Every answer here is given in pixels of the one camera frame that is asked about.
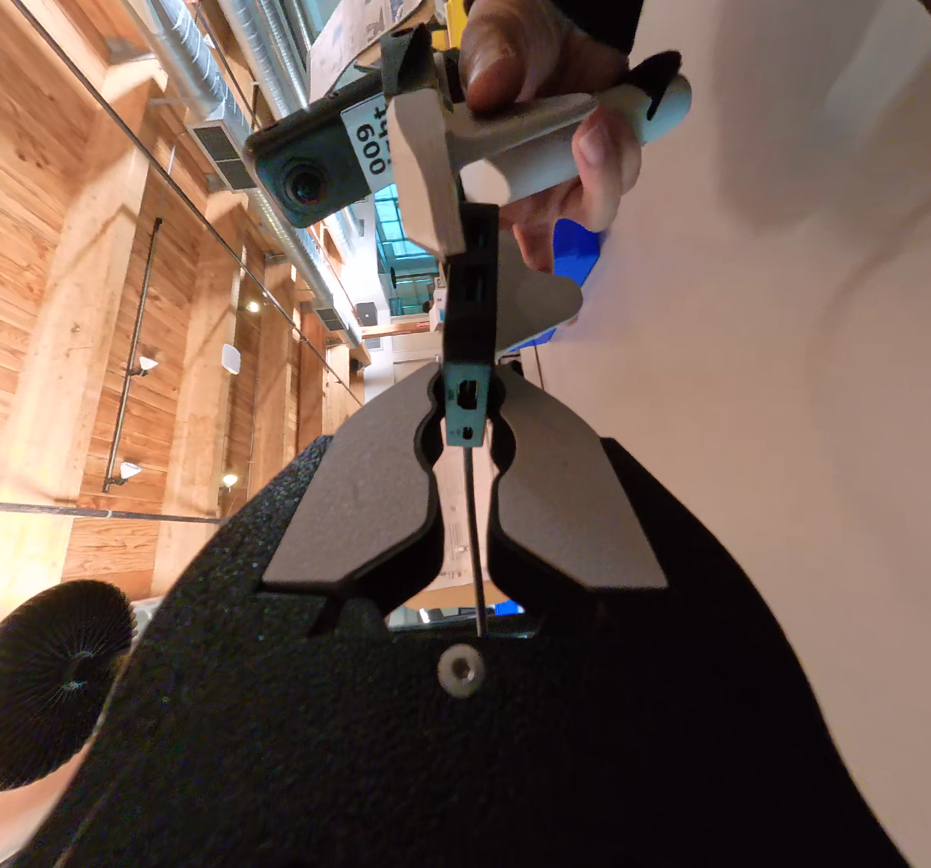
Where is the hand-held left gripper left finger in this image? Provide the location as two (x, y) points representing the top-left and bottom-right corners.
(260, 363), (446, 611)

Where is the thin black switch cable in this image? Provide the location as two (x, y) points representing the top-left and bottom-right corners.
(463, 445), (490, 638)

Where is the black round bristle disc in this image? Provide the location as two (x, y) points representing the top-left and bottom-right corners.
(0, 581), (137, 790)

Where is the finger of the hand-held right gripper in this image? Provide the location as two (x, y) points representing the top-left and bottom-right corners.
(385, 90), (468, 260)
(496, 232), (584, 359)

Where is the person's right hand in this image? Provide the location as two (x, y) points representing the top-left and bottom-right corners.
(458, 0), (644, 274)

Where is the black lamp rail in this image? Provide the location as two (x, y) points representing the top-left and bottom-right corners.
(102, 217), (164, 494)

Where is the blue plastic bin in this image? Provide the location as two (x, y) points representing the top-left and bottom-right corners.
(502, 220), (606, 354)

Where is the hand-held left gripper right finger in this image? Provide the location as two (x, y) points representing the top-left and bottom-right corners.
(487, 365), (669, 618)

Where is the dark video switch box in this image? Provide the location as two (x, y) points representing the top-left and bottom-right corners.
(442, 203), (501, 447)

